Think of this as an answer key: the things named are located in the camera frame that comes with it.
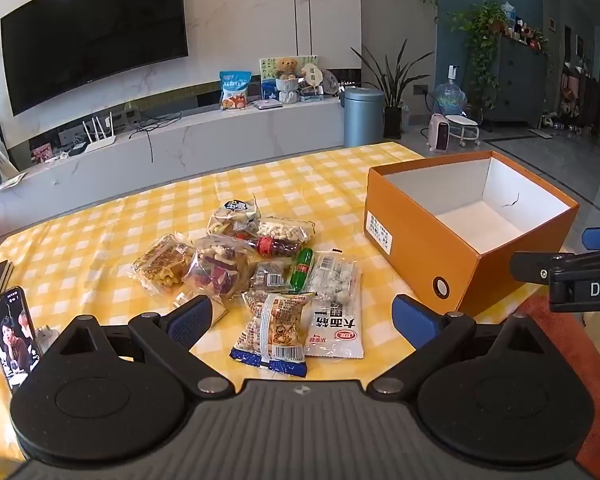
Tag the pothos plant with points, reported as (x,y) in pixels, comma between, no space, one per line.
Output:
(480,40)

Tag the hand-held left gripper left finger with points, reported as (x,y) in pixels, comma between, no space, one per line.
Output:
(192,317)

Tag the white rolling stool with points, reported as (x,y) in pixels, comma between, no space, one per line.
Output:
(464,125)

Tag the white marble tv console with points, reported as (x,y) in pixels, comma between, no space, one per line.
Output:
(230,135)

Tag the round paper fan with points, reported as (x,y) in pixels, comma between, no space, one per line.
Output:
(311,76)

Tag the blue metal trash bin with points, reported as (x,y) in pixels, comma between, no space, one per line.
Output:
(362,117)

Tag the small dark snack packet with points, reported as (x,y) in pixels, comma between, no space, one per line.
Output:
(269,277)

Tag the clear packet of white candies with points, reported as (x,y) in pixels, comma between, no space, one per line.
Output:
(335,277)

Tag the decorated plate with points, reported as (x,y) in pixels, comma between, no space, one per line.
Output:
(331,82)

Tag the green bottle candy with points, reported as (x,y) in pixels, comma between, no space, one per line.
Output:
(301,270)

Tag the pink white space heater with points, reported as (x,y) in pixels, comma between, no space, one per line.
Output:
(439,134)

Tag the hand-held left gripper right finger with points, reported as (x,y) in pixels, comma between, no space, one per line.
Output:
(415,317)

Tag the dried fruit mix packet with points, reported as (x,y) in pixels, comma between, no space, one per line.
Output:
(215,270)

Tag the cola bottle candy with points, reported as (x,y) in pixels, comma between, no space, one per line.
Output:
(275,247)

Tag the orange cardboard box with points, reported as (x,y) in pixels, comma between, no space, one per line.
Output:
(420,260)

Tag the smartphone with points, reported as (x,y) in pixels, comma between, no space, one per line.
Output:
(12,340)

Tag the white phone stand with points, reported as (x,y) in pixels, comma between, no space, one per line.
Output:
(47,337)

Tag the pink photo card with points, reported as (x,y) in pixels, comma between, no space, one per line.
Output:
(41,153)

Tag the blue snack bag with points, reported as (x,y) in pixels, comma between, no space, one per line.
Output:
(235,91)

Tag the small black set-top box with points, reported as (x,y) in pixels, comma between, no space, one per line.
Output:
(78,149)

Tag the waffle packet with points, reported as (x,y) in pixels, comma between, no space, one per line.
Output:
(162,262)

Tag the white router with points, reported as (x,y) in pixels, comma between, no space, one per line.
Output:
(100,144)

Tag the green landscape painting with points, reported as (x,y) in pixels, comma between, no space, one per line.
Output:
(269,72)

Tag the white noodle snack packet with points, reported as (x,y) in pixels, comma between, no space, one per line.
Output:
(335,332)

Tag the yellow checked tablecloth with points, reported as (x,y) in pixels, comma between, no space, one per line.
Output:
(105,240)

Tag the blue water jug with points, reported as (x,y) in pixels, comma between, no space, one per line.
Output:
(450,97)

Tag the grey cabinet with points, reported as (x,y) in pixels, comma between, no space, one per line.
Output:
(522,85)

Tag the black television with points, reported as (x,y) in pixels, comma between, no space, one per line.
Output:
(95,35)

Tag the potted long-leaf plant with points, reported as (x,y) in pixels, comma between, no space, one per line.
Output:
(392,120)

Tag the white flat box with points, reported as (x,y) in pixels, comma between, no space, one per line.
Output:
(267,104)

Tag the clear puffed snack packet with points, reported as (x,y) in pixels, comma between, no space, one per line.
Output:
(285,230)

